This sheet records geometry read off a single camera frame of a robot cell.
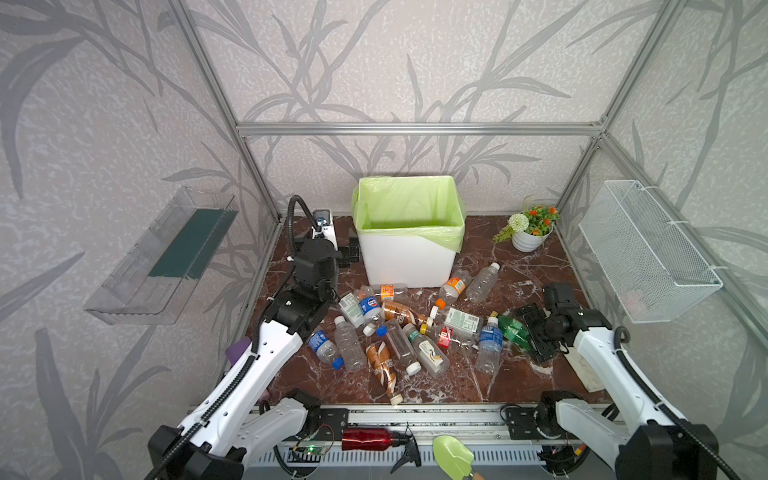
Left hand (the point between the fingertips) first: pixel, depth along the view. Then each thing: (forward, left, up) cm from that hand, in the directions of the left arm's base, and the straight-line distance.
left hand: (336, 221), depth 71 cm
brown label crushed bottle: (-22, -10, -30) cm, 39 cm away
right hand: (-12, -48, -26) cm, 56 cm away
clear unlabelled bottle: (+1, -42, -30) cm, 52 cm away
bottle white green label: (-8, -1, -32) cm, 33 cm away
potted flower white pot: (+18, -59, -22) cm, 65 cm away
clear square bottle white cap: (-20, -16, -28) cm, 38 cm away
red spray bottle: (-41, -12, -30) cm, 52 cm away
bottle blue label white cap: (-18, -41, -30) cm, 54 cm away
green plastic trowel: (-44, -29, -33) cm, 62 cm away
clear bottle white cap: (-19, -1, -31) cm, 36 cm away
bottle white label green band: (-21, -23, -29) cm, 43 cm away
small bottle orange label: (-2, -11, -31) cm, 33 cm away
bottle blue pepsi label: (-9, -6, -26) cm, 28 cm away
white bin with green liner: (+2, -18, -4) cm, 18 cm away
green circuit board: (-43, +5, -34) cm, 55 cm away
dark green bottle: (-15, -49, -30) cm, 59 cm away
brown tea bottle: (-8, -13, -30) cm, 33 cm away
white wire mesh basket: (-13, -70, 0) cm, 71 cm away
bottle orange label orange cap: (-1, -32, -30) cm, 44 cm away
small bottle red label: (-17, -29, -29) cm, 44 cm away
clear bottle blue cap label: (-20, +5, -32) cm, 38 cm away
